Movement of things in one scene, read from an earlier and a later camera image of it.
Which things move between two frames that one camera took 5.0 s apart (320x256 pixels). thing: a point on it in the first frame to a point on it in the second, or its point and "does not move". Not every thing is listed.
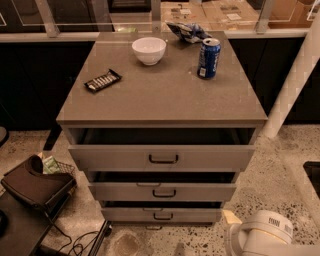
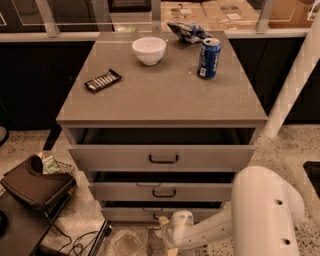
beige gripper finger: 230,217 to 164,220
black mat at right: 312,170 does not move
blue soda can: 209,58 does not move
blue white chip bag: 189,32 does not move
